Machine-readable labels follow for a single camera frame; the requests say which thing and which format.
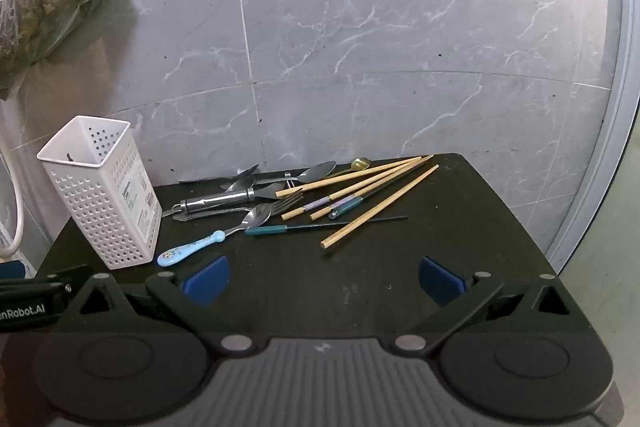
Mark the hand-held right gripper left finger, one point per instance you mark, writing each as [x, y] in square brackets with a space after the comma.
[207, 282]

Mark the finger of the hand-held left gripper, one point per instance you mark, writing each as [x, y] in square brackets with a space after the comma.
[55, 279]

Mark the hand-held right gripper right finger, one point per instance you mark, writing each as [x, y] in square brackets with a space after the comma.
[440, 281]

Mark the white perforated utensil holder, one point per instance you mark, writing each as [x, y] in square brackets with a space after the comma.
[100, 207]

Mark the plain wooden chopstick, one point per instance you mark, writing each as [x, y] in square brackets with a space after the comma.
[380, 207]
[350, 175]

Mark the steel fork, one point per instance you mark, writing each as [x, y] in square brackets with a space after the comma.
[280, 205]

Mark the steel spoon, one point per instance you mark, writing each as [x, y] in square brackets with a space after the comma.
[245, 174]
[320, 172]

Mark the purple banded wooden chopstick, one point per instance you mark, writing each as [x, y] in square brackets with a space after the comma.
[340, 203]
[350, 189]

